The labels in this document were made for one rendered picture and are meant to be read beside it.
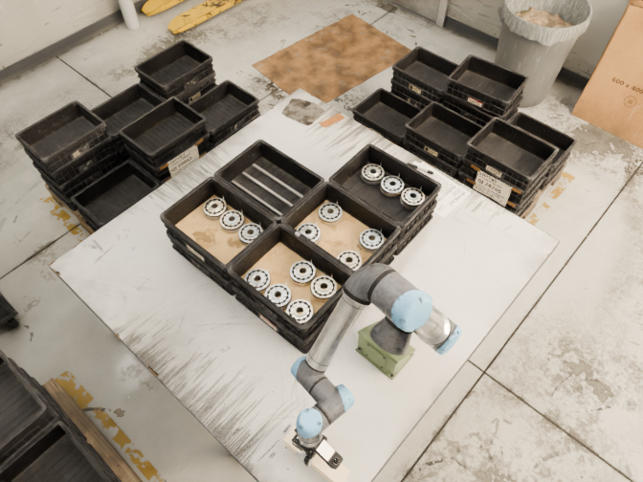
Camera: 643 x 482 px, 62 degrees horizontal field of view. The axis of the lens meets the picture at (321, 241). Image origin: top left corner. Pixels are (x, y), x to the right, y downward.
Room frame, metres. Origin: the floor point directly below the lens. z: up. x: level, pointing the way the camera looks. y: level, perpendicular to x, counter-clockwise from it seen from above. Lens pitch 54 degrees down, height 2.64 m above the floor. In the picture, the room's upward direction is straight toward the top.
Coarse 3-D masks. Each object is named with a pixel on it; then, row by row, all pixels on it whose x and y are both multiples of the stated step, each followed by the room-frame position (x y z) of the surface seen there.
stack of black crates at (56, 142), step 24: (48, 120) 2.35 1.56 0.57; (72, 120) 2.44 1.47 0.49; (96, 120) 2.36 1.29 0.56; (24, 144) 2.14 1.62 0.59; (48, 144) 2.24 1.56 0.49; (72, 144) 2.14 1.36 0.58; (96, 144) 2.24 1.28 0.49; (48, 168) 2.04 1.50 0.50; (72, 168) 2.11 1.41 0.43; (96, 168) 2.20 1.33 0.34; (72, 192) 2.05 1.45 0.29
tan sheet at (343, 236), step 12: (312, 216) 1.43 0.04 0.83; (348, 216) 1.43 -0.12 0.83; (324, 228) 1.37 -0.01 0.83; (336, 228) 1.37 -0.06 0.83; (348, 228) 1.37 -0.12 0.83; (360, 228) 1.37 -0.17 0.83; (324, 240) 1.30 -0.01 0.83; (336, 240) 1.30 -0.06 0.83; (348, 240) 1.30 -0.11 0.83; (372, 240) 1.30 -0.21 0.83; (336, 252) 1.24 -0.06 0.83; (360, 252) 1.24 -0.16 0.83
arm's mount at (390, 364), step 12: (372, 324) 0.93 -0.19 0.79; (360, 336) 0.86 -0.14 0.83; (360, 348) 0.87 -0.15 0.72; (372, 348) 0.82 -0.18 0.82; (372, 360) 0.81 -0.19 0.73; (384, 360) 0.78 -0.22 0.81; (396, 360) 0.76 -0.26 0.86; (408, 360) 0.82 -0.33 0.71; (384, 372) 0.77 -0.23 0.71; (396, 372) 0.77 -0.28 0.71
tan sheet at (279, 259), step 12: (276, 252) 1.24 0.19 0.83; (288, 252) 1.24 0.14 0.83; (264, 264) 1.19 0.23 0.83; (276, 264) 1.19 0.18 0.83; (288, 264) 1.19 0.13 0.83; (276, 276) 1.13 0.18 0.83; (288, 276) 1.13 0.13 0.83; (300, 288) 1.07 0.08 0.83; (324, 288) 1.07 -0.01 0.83; (312, 300) 1.02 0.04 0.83; (300, 312) 0.97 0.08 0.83
